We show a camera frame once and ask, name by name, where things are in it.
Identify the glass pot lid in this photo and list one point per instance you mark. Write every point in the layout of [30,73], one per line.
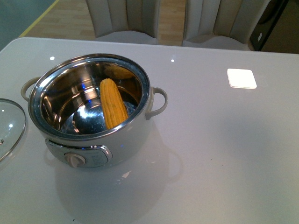
[12,126]

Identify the left beige upholstered chair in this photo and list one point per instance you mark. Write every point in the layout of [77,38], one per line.
[126,21]

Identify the beige upholstered chair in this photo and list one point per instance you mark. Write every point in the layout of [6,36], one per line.
[221,24]
[126,21]

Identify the right beige upholstered chair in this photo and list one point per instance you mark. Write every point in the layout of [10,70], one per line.
[221,24]

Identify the yellow corn cob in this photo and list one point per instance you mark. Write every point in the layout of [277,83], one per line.
[113,107]

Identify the white electric cooking pot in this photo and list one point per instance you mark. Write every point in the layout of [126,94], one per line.
[64,104]

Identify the black washing machine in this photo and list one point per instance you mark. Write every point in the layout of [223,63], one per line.
[267,23]

